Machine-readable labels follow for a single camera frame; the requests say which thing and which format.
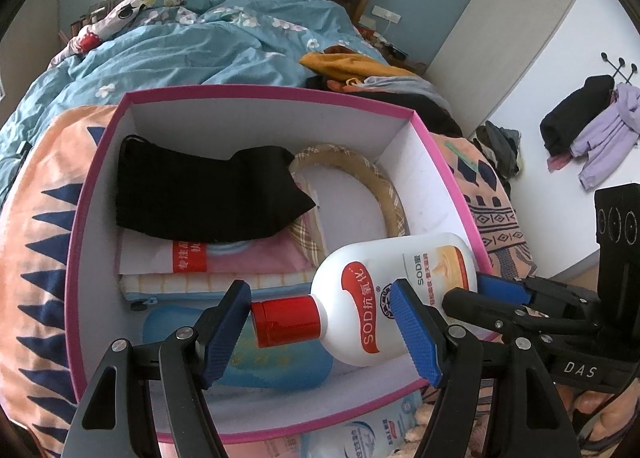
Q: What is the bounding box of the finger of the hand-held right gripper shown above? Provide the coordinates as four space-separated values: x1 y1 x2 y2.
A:
441 287 602 340
475 272 603 320

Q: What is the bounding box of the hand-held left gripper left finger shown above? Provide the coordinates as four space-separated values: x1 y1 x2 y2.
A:
70 280 253 458

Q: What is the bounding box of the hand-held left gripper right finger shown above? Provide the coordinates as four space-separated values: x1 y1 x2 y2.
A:
390 279 574 458

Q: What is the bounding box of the white lotion bottle red cap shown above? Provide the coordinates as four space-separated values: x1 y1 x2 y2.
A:
250 232 480 368

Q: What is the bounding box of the blue soft bag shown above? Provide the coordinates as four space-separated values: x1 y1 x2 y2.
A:
142 304 335 389

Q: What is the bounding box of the pink packet with red label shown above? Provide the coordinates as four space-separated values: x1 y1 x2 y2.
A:
119 228 326 280

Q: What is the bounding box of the plaid fabric ring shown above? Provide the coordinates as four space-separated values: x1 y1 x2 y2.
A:
287 143 408 273

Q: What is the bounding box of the pink cardboard box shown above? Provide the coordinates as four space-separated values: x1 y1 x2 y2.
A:
65 85 501 445

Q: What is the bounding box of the black cloth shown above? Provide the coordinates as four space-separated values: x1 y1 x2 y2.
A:
116 134 317 244

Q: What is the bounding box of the person's right hand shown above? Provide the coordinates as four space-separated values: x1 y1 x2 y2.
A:
555 378 640 441

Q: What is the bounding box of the cream fluffy plush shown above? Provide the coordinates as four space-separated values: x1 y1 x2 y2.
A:
404 415 437 451

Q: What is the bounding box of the white blue printed packet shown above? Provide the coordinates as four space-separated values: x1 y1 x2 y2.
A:
300 388 431 458

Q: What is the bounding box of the pink hanging garment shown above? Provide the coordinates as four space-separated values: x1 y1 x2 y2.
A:
546 153 576 175

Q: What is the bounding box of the dark clothes pile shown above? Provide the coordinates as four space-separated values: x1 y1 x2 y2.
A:
472 120 526 182

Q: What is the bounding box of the lilac hooded garment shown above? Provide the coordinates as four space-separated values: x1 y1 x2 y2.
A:
570 83 640 190

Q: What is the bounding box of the black hanging garment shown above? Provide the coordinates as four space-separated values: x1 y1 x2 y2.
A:
539 75 617 159

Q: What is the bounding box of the orange navy patterned blanket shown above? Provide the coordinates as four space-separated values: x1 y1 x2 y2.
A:
0 103 538 458

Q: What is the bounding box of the black coat rack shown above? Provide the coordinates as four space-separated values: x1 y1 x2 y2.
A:
600 52 640 85

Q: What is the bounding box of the grey garment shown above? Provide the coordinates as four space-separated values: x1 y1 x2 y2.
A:
362 75 451 106

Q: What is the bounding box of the bedside table clutter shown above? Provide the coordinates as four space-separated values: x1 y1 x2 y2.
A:
357 23 427 75

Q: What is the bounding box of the white wardrobe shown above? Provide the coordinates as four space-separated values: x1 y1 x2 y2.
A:
432 0 592 122

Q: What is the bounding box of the mustard garment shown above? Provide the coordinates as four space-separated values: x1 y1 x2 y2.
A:
299 52 418 85

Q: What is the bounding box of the blue floral duvet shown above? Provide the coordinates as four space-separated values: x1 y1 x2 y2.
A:
0 0 396 155

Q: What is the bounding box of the colourful printed quilt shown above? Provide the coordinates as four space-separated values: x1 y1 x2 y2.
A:
47 0 211 70

